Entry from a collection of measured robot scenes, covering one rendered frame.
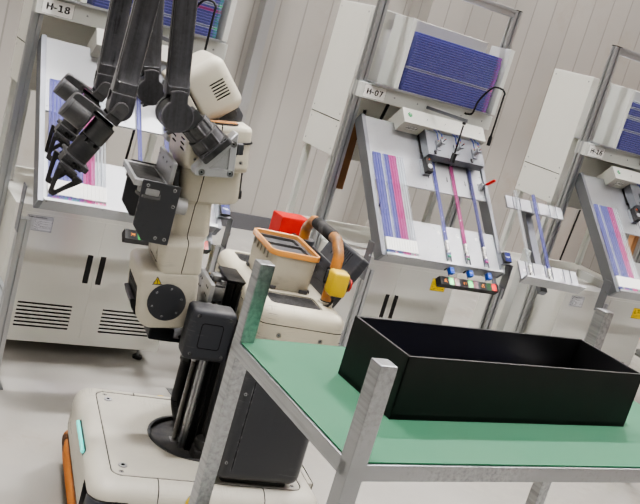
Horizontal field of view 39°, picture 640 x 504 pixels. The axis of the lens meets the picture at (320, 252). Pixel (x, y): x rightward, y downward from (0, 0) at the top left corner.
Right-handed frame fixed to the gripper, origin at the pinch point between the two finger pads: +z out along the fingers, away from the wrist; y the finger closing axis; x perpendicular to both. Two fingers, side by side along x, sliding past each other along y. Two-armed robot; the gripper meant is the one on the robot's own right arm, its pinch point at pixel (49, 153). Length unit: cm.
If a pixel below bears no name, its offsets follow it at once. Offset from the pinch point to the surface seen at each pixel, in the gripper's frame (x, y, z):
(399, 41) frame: 110, -129, -119
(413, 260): 161, -80, -46
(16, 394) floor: 54, -52, 85
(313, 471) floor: 148, -15, 39
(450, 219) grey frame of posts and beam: 197, -138, -75
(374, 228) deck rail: 141, -87, -46
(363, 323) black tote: 37, 128, -27
